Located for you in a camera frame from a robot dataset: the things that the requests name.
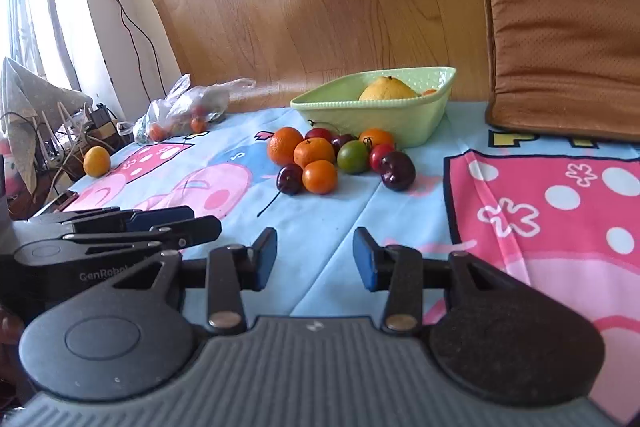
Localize black charger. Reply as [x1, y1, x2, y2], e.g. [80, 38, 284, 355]
[90, 104, 117, 128]

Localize clear plastic bag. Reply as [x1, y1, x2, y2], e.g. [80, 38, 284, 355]
[132, 74, 257, 145]

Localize green tomato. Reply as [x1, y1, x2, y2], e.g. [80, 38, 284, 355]
[337, 140, 371, 175]

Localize light green bowl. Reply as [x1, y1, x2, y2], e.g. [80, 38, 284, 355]
[290, 67, 458, 149]

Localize dark plum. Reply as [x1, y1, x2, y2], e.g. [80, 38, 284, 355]
[380, 151, 417, 192]

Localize brown seat cushion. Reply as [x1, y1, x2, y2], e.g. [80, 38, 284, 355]
[481, 0, 640, 145]

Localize person's left hand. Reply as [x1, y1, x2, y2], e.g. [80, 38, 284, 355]
[0, 306, 26, 348]

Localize printed cartoon blanket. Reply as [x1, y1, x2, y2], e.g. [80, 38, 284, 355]
[30, 99, 640, 427]

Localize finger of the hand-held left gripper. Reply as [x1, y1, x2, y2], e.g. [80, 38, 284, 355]
[12, 205, 196, 234]
[62, 215, 223, 254]

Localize red cherry tomato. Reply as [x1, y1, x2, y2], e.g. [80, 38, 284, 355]
[369, 143, 397, 172]

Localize yellow-orange citrus fruit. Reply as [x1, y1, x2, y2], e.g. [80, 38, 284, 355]
[82, 146, 112, 178]

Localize dark phone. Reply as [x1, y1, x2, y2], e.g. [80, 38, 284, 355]
[37, 190, 81, 215]

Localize grey cloth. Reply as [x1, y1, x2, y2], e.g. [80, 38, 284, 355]
[0, 57, 93, 195]

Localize small orange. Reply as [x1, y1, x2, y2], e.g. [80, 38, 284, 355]
[358, 128, 396, 150]
[267, 126, 305, 166]
[302, 160, 339, 196]
[293, 138, 336, 168]

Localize dark red cherry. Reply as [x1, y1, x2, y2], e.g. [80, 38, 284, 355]
[257, 163, 305, 217]
[305, 121, 335, 142]
[331, 133, 357, 155]

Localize yellow pear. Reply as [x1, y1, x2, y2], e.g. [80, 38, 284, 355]
[358, 76, 420, 102]

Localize black wall cable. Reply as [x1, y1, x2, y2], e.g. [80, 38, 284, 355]
[71, 0, 168, 100]

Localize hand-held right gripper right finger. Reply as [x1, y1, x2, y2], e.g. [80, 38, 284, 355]
[352, 227, 526, 335]

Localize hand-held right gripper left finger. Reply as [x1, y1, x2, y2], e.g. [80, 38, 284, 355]
[90, 227, 278, 334]

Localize tangle of white cables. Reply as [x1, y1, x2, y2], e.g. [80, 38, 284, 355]
[35, 102, 101, 185]

